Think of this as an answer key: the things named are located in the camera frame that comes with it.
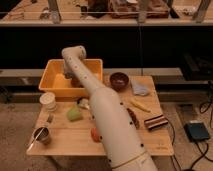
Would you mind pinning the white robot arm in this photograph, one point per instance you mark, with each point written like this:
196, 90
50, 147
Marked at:
121, 142

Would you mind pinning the red bowl in tray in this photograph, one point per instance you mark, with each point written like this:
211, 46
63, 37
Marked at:
76, 83

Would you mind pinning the yellow plastic tray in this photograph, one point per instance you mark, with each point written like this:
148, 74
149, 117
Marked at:
53, 79

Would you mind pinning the dark red bowl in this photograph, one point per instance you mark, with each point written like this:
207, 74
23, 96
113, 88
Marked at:
119, 81

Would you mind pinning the yellow banana toy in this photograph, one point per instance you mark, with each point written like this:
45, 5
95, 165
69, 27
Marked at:
139, 105

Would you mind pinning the light blue cloth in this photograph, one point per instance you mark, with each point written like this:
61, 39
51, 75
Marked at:
139, 89

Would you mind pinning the brown grape bunch toy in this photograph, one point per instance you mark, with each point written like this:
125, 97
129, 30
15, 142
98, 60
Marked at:
134, 118

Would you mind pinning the green round toy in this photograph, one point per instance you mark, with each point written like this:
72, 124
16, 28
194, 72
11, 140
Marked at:
74, 114

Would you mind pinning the orange round toy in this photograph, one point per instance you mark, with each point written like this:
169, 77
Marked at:
94, 134

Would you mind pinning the wooden table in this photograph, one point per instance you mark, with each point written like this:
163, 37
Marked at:
73, 138

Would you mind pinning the stack of white cups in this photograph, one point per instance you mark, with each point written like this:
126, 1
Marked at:
48, 101

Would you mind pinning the striped brown white block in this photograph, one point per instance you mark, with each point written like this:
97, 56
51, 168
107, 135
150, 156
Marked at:
155, 122

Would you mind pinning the utensil in metal cup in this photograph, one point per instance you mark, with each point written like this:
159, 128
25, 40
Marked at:
34, 139

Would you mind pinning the metal cup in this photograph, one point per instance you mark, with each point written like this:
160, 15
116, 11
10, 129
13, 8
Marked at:
44, 137

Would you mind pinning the black foot pedal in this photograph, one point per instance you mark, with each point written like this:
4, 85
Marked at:
196, 132

